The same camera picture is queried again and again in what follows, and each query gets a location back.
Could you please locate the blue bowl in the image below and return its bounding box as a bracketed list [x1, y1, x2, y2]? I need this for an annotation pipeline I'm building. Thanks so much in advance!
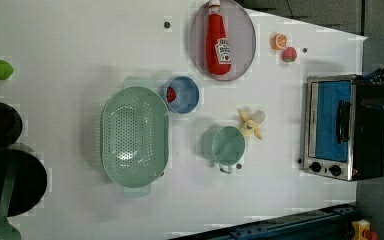
[163, 76, 200, 114]

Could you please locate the small red strawberry toy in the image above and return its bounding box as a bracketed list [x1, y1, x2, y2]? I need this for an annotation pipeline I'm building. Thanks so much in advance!
[167, 87, 177, 103]

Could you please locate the green spatula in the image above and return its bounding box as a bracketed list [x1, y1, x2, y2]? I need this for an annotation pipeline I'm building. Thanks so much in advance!
[0, 160, 21, 240]

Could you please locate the large black pan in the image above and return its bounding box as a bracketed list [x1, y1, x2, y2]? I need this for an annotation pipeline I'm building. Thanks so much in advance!
[0, 149, 48, 217]

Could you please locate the silver toaster oven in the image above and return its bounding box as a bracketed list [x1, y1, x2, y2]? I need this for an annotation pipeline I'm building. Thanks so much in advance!
[303, 75, 384, 181]

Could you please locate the pink strawberry toy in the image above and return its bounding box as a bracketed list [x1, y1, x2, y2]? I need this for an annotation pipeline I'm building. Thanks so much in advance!
[282, 47, 297, 63]

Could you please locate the red ketchup bottle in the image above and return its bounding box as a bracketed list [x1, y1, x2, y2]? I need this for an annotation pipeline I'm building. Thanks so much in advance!
[206, 0, 231, 75]

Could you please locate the yellow red clamp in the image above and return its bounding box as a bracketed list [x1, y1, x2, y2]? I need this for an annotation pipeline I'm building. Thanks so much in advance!
[352, 220, 379, 240]

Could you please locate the blue metal frame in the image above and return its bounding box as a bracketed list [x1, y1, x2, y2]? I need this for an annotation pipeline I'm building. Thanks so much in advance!
[171, 204, 361, 240]

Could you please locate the peeled banana toy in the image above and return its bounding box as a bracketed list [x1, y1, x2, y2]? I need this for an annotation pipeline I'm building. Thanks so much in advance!
[238, 109, 266, 140]

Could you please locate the grey round plate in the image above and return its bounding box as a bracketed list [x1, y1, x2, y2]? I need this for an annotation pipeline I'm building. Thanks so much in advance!
[189, 0, 256, 81]

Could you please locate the orange slice toy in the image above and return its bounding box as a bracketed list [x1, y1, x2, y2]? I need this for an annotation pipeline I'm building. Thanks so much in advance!
[271, 34, 287, 51]

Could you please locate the green colander basket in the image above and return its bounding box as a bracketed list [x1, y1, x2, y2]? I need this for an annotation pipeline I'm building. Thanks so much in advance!
[100, 76, 170, 198]

